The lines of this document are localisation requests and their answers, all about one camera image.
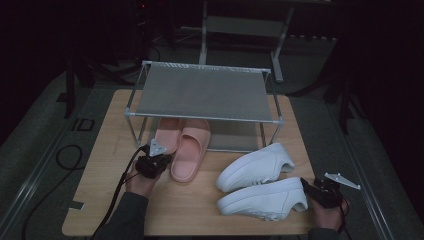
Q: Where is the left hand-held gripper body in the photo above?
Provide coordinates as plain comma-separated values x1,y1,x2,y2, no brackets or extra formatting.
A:
134,138,173,179

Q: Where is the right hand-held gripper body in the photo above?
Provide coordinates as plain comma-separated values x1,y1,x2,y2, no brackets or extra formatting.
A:
312,172,362,208

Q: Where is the pink slipper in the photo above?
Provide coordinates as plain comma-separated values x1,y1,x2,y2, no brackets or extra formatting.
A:
153,118,183,156
170,119,212,184

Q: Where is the white sneaker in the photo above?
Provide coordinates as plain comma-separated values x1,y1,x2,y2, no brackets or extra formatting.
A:
215,142,296,194
216,176,309,222

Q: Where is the grey metal shoe rack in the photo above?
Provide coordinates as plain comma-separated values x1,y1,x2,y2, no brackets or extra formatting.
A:
124,60,285,154

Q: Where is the person's left hand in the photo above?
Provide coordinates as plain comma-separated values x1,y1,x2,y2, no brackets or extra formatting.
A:
124,162,162,200

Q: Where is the person's right hand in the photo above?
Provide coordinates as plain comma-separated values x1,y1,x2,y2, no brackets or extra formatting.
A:
309,198,350,232

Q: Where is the black stand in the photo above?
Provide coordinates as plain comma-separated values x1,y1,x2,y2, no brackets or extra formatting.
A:
286,39,368,136
56,59,101,119

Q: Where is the dark equipment with red light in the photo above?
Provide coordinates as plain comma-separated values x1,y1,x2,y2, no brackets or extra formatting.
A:
131,0,158,63

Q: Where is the grey metal stand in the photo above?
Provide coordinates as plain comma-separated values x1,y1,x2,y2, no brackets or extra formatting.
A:
179,0,296,84

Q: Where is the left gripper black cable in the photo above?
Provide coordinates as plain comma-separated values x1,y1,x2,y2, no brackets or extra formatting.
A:
90,143,151,240

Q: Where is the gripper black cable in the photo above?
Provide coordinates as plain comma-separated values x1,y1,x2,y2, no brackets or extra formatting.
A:
90,143,151,240
336,194,353,240

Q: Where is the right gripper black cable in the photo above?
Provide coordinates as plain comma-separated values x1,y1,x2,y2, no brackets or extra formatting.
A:
336,194,353,240

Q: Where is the black floor cable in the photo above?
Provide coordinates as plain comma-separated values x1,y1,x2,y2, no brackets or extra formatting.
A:
20,144,85,240

